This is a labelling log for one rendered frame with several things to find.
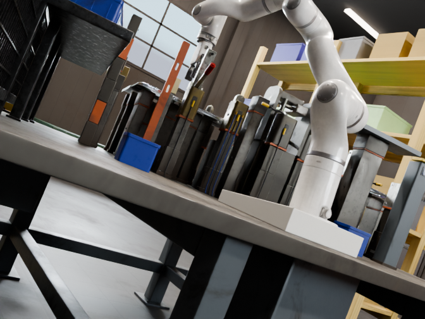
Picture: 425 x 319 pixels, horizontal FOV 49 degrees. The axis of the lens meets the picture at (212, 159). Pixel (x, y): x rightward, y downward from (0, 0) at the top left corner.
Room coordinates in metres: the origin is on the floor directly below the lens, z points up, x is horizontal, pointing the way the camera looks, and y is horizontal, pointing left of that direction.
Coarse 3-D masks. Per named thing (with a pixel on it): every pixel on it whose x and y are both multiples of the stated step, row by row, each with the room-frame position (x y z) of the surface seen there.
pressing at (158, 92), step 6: (138, 84) 1.78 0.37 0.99; (144, 84) 1.77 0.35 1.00; (138, 90) 1.98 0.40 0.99; (150, 90) 1.88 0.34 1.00; (156, 90) 1.78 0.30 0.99; (156, 96) 1.99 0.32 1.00; (174, 96) 1.81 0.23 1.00; (180, 102) 1.82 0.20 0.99; (204, 114) 1.93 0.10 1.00; (210, 114) 1.86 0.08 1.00; (216, 120) 1.98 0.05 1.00; (222, 120) 1.87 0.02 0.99; (216, 126) 2.10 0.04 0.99; (372, 192) 2.27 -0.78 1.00; (378, 192) 2.15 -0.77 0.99
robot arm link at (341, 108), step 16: (336, 80) 1.36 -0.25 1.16; (320, 96) 1.36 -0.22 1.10; (336, 96) 1.34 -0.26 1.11; (352, 96) 1.36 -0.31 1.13; (320, 112) 1.38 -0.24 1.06; (336, 112) 1.34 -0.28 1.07; (352, 112) 1.38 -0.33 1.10; (320, 128) 1.39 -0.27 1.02; (336, 128) 1.37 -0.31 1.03; (320, 144) 1.39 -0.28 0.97; (336, 144) 1.38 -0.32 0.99; (336, 160) 1.38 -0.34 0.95
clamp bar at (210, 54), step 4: (208, 52) 1.76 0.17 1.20; (212, 52) 1.75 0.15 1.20; (216, 52) 1.76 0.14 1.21; (204, 56) 1.77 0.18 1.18; (208, 56) 1.76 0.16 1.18; (212, 56) 1.76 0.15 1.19; (204, 60) 1.76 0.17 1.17; (208, 60) 1.76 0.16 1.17; (212, 60) 1.77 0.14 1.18; (200, 64) 1.78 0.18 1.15; (204, 64) 1.76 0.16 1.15; (208, 64) 1.77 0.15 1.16; (200, 68) 1.77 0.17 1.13; (204, 68) 1.77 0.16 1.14; (200, 72) 1.77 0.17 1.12; (196, 76) 1.77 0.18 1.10; (200, 76) 1.77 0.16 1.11; (196, 80) 1.77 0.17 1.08; (192, 84) 1.77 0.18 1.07; (200, 88) 1.79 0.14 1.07
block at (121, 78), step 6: (120, 78) 1.79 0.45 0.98; (120, 84) 1.80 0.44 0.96; (114, 90) 1.80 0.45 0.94; (114, 96) 1.80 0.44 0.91; (108, 102) 1.80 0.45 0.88; (108, 108) 1.80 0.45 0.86; (102, 114) 1.80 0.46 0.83; (108, 114) 1.80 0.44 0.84; (102, 120) 1.80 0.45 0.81; (102, 126) 1.80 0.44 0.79; (96, 132) 1.80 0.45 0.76; (96, 138) 1.80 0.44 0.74; (90, 144) 1.79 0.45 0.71
